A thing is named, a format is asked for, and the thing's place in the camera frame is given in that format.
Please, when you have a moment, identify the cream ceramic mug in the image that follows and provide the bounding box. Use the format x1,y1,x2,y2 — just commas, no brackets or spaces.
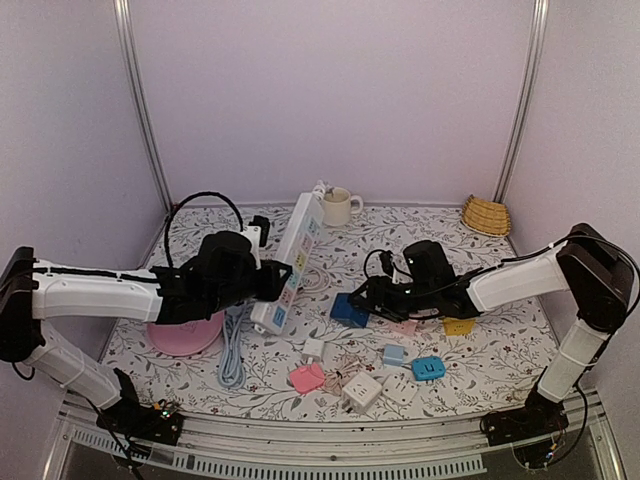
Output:
322,187,364,227

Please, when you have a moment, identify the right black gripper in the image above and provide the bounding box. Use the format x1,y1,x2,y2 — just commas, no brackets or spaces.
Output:
347,275,438,323

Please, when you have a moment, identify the floral tablecloth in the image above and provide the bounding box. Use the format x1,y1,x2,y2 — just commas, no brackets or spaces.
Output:
103,206,556,422

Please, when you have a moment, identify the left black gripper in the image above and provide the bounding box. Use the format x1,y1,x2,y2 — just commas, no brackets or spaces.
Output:
208,259,292,315

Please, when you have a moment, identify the long white power strip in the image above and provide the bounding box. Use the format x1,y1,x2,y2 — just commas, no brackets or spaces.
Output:
250,180,329,335

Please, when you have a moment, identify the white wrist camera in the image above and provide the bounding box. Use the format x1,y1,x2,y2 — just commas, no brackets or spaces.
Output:
242,215,271,266
379,250,400,284

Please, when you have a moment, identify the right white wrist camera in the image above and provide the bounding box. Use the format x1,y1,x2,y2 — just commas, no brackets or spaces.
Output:
379,250,400,284

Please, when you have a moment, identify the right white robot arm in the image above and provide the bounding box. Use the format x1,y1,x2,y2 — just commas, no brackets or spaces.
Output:
348,223,639,436

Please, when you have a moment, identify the white cube socket adapter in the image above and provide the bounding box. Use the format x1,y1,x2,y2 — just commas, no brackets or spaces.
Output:
341,372,382,414

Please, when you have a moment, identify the small light blue adapter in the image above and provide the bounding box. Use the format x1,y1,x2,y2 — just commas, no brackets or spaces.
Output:
382,344,405,367

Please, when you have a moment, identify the blue cube socket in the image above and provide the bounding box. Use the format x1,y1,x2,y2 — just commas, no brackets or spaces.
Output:
329,293,369,328

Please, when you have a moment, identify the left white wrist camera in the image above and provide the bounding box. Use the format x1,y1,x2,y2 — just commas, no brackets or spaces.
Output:
242,215,271,266

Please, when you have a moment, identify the light blue coiled cable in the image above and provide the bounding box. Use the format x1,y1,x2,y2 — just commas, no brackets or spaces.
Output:
217,307,251,390

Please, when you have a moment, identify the yellow cube socket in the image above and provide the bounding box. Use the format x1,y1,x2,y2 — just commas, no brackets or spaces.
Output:
442,317,475,336

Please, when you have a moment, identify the pink cube socket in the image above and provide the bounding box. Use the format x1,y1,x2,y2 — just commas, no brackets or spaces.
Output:
389,321,417,336

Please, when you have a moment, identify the yellow woven basket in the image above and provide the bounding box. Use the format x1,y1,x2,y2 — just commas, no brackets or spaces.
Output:
461,195,511,238

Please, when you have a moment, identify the small white charger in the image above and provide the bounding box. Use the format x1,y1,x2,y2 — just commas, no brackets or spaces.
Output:
301,338,325,364

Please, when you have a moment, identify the white plug adapter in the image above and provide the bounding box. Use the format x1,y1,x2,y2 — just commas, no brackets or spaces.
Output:
381,373,418,406

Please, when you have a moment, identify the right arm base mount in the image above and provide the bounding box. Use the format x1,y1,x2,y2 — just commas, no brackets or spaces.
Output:
479,389,569,469

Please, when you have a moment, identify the pink round plate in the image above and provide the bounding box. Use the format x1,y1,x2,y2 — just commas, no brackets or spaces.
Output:
146,312,224,357

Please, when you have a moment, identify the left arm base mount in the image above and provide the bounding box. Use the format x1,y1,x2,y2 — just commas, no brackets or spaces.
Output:
96,368,185,446

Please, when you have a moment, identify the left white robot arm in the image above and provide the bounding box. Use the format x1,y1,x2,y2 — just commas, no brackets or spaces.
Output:
1,231,292,434

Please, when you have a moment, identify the pink square plug adapter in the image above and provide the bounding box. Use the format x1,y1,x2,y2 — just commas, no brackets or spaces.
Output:
289,363,325,394

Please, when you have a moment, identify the thin pink charging cable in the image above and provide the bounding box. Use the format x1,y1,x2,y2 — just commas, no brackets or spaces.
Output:
322,357,364,396

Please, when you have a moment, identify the blue square plug adapter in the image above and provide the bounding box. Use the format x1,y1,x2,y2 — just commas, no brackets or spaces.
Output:
411,356,446,382

